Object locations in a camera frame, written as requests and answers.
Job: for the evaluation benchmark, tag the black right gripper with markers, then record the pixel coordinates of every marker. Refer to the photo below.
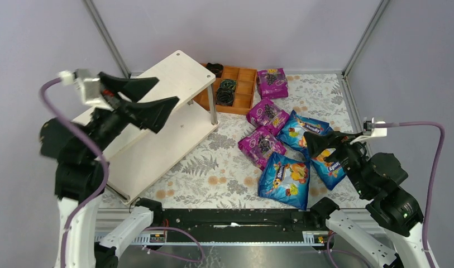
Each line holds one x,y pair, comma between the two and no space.
342,151

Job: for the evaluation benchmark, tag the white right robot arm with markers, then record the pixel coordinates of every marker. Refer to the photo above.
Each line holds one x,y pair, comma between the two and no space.
377,179

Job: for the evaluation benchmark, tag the slotted cable duct rail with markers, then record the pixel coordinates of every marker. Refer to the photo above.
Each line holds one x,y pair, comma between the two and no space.
281,239

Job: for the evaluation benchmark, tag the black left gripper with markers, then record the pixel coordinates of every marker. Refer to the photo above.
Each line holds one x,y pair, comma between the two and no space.
119,105

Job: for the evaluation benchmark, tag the purple candy bag middle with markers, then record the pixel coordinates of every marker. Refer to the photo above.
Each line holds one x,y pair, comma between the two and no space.
267,114

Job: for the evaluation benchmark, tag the black coiled item middle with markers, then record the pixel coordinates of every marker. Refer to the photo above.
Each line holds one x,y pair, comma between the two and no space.
228,84

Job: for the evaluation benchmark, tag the orange wooden compartment tray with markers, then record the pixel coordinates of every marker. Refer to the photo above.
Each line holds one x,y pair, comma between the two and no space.
244,93

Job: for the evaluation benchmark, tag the purple candy bag far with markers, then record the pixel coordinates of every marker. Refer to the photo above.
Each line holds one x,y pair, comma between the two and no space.
272,83

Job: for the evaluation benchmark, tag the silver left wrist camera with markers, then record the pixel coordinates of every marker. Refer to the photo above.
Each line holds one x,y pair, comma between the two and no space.
88,87

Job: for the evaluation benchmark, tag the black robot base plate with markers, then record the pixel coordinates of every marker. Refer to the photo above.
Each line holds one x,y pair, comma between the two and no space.
237,222

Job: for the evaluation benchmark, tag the floral patterned table mat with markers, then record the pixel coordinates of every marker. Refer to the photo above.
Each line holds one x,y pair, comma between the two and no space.
216,174

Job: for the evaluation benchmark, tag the black coiled item top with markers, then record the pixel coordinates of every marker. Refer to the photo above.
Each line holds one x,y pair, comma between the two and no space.
216,68

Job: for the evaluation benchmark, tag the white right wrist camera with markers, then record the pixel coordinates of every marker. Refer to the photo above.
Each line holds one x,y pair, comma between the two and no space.
370,130

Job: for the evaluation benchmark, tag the purple candy bag near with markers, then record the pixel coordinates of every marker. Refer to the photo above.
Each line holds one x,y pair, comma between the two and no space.
259,145

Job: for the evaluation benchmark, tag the black coiled item bottom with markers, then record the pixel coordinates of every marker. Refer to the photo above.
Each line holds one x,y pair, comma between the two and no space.
225,97

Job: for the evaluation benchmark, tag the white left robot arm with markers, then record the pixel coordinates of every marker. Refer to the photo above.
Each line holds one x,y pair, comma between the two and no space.
83,170

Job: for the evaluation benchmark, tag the purple candy bag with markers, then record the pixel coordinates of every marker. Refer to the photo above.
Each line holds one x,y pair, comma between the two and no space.
272,83
259,145
267,114

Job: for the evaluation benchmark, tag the black coiled item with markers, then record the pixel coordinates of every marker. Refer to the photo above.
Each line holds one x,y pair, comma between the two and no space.
216,68
228,84
225,97

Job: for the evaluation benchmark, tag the white wooden two-tier shelf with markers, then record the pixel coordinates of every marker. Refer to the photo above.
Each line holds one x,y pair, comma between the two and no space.
188,124

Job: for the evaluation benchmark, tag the blue candy bag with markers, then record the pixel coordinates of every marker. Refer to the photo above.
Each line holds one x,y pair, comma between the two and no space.
292,133
330,173
285,180

